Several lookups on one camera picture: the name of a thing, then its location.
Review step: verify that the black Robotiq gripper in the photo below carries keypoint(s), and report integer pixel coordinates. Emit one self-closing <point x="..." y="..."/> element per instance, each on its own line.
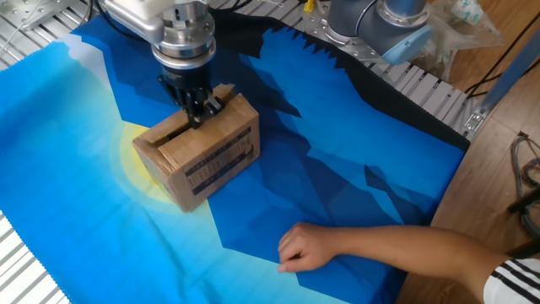
<point x="185" y="78"/>

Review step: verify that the brown cardboard box with print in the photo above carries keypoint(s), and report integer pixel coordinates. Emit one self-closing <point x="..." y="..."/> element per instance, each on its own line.
<point x="211" y="156"/>

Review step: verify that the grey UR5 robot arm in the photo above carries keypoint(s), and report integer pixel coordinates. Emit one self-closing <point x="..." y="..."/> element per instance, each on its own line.
<point x="358" y="21"/>

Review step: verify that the person's bare forearm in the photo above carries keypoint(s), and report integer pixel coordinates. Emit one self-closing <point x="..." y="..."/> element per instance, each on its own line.
<point x="413" y="253"/>

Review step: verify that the person's bare hand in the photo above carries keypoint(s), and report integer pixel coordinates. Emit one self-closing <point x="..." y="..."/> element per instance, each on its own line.
<point x="312" y="247"/>

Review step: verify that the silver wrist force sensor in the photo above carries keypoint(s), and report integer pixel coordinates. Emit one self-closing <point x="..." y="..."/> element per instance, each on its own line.
<point x="185" y="42"/>

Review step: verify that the blue mountain landscape cloth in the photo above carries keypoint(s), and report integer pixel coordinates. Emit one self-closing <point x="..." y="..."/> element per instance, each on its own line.
<point x="337" y="148"/>

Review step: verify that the yellow plastic clip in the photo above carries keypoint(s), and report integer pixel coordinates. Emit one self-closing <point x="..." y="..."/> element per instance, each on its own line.
<point x="309" y="6"/>

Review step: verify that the silver mounting plate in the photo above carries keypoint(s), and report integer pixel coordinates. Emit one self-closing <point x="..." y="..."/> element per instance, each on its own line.
<point x="29" y="10"/>

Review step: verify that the clear plastic bag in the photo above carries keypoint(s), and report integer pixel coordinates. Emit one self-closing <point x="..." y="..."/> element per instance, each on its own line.
<point x="464" y="25"/>

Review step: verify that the black stand base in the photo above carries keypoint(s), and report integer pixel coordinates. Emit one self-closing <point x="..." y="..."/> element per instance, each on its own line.
<point x="523" y="202"/>

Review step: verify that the white black striped shirt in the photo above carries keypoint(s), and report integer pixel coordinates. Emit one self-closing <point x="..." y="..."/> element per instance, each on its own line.
<point x="519" y="287"/>

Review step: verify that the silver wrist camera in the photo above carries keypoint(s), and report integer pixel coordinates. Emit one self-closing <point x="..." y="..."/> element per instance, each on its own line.
<point x="135" y="25"/>

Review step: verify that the aluminium frame post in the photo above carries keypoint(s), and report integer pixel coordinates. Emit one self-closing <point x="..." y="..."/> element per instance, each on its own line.
<point x="510" y="74"/>

